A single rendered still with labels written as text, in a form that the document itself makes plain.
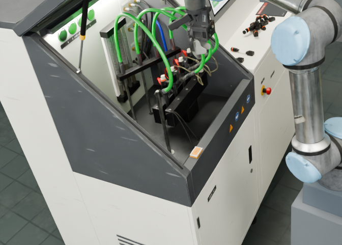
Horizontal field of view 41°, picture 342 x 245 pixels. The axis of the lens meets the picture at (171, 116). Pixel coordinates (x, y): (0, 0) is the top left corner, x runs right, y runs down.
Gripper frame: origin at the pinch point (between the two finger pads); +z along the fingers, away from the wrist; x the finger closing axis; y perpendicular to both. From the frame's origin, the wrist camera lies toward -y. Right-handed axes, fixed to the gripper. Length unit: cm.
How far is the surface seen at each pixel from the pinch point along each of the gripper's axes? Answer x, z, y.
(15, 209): -20, 123, -138
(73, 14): -15.6, -20.7, -41.4
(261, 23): 72, 22, 0
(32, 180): 6, 123, -146
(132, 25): 21.6, 2.4, -44.0
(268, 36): 65, 25, 6
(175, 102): 0.2, 25.1, -13.5
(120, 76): -4.0, 13.2, -36.1
